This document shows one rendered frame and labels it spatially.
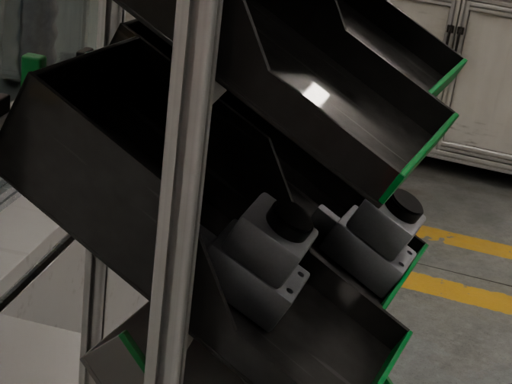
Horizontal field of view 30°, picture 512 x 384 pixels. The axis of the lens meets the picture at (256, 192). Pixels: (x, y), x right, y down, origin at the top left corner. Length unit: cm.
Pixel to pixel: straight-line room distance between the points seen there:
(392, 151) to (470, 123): 386
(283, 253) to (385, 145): 9
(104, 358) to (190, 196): 16
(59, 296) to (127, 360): 103
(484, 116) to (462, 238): 74
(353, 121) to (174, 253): 13
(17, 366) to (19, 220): 41
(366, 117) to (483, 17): 374
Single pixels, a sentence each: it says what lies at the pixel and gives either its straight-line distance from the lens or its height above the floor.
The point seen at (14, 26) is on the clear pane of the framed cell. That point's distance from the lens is 157.
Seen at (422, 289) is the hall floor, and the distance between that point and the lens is 341.
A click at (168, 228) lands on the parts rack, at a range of 53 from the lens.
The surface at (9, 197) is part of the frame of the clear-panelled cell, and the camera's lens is 163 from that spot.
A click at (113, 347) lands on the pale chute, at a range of 63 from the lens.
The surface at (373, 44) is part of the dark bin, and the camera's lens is 73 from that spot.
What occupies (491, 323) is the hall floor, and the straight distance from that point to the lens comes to 330.
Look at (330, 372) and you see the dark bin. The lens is 63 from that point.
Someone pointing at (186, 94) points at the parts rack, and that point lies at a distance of 50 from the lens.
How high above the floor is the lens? 154
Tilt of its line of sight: 23 degrees down
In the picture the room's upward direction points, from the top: 7 degrees clockwise
